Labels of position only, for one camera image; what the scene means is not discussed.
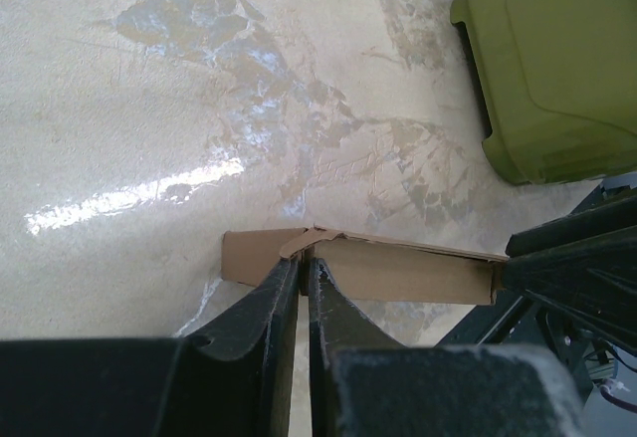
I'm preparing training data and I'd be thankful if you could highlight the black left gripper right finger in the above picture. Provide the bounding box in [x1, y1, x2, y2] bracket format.
[308, 259, 584, 436]

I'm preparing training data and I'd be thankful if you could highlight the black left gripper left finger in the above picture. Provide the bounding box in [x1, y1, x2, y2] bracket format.
[1, 260, 299, 436]

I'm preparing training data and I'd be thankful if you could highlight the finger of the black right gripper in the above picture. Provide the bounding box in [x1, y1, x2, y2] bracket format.
[506, 205, 636, 258]
[502, 227, 636, 352]

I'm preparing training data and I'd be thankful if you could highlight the brown cardboard box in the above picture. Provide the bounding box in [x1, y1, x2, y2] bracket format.
[221, 226, 507, 306]

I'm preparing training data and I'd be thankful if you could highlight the green plastic tub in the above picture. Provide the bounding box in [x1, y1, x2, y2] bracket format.
[450, 0, 636, 184]

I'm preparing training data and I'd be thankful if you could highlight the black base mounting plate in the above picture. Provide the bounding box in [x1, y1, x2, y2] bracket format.
[440, 187, 636, 398]

